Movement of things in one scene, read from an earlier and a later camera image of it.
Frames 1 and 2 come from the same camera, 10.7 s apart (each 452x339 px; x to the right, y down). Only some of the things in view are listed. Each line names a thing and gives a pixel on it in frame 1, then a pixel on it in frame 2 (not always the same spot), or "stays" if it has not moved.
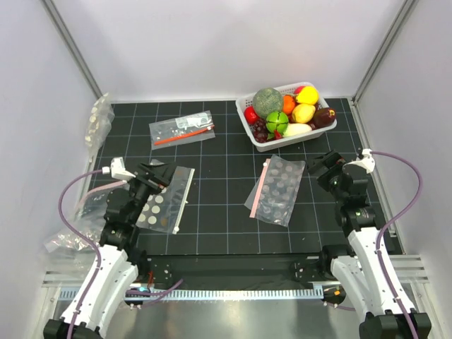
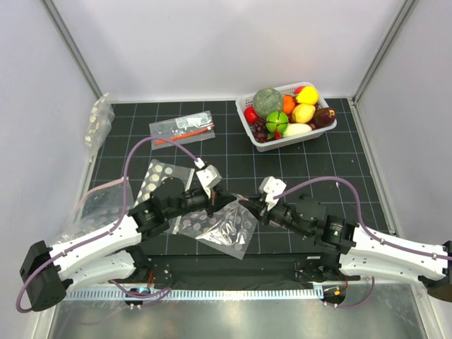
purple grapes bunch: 260,131 stays
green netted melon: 267,100 stays
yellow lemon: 303,113 stays
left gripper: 157,177 to 219,198
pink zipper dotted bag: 272,197 to 230,229
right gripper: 318,162 to 258,204
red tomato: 251,115 stays
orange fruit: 288,104 stays
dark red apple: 322,116 stays
